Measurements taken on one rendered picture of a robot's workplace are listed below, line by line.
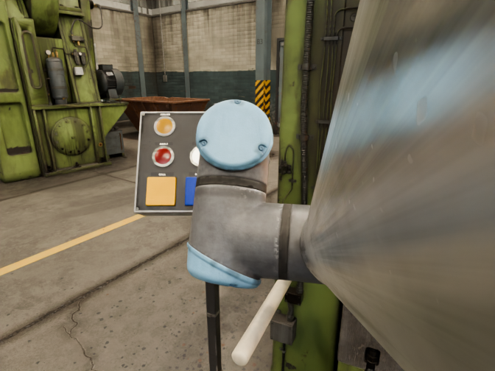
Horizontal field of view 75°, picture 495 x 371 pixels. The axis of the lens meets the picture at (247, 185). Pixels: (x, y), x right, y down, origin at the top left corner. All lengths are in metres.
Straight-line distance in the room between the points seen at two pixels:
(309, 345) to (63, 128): 4.46
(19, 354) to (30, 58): 3.77
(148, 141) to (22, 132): 4.34
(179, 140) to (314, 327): 0.87
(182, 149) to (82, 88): 4.54
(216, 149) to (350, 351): 0.86
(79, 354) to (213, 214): 1.66
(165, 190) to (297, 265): 0.56
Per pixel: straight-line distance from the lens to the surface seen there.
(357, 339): 1.08
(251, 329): 0.96
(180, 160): 0.88
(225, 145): 0.37
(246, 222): 0.36
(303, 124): 1.03
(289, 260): 0.36
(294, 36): 1.06
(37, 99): 5.07
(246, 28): 8.39
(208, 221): 0.37
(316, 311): 1.31
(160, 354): 1.84
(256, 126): 0.38
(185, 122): 0.91
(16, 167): 5.19
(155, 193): 0.86
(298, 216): 0.36
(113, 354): 1.91
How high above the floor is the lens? 1.29
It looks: 18 degrees down
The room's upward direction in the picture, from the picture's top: straight up
